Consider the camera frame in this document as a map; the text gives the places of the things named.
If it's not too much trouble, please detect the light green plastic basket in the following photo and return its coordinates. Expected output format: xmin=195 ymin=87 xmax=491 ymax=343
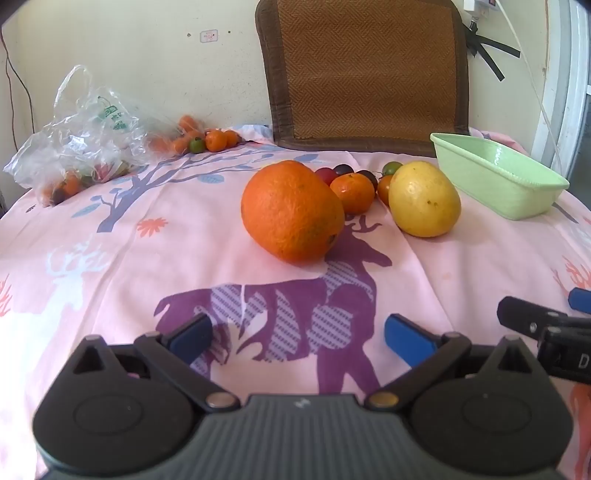
xmin=429 ymin=132 xmax=571 ymax=221

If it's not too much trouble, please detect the black strap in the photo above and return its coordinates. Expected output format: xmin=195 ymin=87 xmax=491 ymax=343
xmin=465 ymin=21 xmax=522 ymax=83

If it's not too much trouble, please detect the white power cable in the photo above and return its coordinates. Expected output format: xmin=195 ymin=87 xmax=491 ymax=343
xmin=500 ymin=2 xmax=563 ymax=172

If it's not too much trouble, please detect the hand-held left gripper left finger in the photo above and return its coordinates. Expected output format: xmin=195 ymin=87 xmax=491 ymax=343
xmin=60 ymin=313 xmax=242 ymax=413

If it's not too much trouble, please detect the brown woven seat cushion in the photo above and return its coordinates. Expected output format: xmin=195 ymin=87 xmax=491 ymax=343
xmin=255 ymin=0 xmax=472 ymax=158

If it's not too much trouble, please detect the pile of small oranges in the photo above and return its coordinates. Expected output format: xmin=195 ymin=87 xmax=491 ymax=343
xmin=150 ymin=115 xmax=242 ymax=156

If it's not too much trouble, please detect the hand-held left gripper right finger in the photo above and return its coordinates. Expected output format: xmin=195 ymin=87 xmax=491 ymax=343
xmin=364 ymin=313 xmax=551 ymax=412

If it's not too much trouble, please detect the white framed glass door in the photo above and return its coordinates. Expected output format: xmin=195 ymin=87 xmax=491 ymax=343
xmin=530 ymin=0 xmax=591 ymax=182

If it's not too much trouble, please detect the thin black wall cable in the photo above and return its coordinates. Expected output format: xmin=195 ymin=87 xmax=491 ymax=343
xmin=0 ymin=27 xmax=36 ymax=136

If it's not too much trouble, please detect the small mandarin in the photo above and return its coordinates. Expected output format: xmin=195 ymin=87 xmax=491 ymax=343
xmin=329 ymin=172 xmax=376 ymax=214

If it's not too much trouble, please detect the pink deer print tablecloth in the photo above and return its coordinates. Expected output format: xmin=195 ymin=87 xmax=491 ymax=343
xmin=0 ymin=122 xmax=591 ymax=480

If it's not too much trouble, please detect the clear plastic bag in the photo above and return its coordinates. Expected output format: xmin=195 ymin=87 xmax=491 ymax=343
xmin=4 ymin=65 xmax=153 ymax=207

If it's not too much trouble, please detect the white power strip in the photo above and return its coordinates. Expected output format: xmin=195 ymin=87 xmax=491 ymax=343
xmin=462 ymin=0 xmax=502 ymax=17

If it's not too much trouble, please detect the large orange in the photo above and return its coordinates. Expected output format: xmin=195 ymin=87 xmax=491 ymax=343
xmin=241 ymin=160 xmax=345 ymax=264

